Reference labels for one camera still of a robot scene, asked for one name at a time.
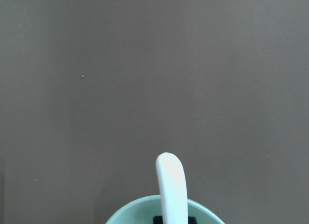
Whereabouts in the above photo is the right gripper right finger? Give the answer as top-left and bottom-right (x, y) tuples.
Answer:
(188, 216), (197, 224)

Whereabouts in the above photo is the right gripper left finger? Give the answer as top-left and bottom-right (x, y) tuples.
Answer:
(153, 216), (163, 224)

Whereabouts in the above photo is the white ceramic spoon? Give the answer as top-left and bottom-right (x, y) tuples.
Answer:
(156, 152), (188, 224)

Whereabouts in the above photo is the mint green bowl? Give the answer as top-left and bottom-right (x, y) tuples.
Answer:
(106, 195), (223, 224)

